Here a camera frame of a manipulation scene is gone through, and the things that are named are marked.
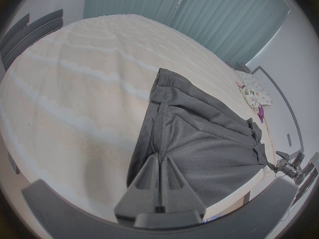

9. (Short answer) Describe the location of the white printed pillow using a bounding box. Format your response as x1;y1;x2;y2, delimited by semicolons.
235;70;272;106

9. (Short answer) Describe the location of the black T-shirt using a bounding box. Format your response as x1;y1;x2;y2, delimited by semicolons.
127;68;268;207

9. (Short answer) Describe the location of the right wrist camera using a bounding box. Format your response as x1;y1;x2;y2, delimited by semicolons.
294;152;306;165

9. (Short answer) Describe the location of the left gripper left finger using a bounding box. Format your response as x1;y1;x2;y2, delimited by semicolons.
114;155;160;227

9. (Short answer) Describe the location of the dark grey chest of drawers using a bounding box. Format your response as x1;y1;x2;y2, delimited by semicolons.
0;9;64;72

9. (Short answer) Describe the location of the white printed pyjama top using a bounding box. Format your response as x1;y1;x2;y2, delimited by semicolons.
239;82;261;114

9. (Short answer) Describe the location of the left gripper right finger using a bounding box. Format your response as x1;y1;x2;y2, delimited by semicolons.
161;155;206;223

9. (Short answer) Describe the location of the grey bedside table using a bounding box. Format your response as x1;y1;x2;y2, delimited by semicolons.
225;62;251;73

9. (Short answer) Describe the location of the bed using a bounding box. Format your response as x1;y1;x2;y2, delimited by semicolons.
0;13;306;223

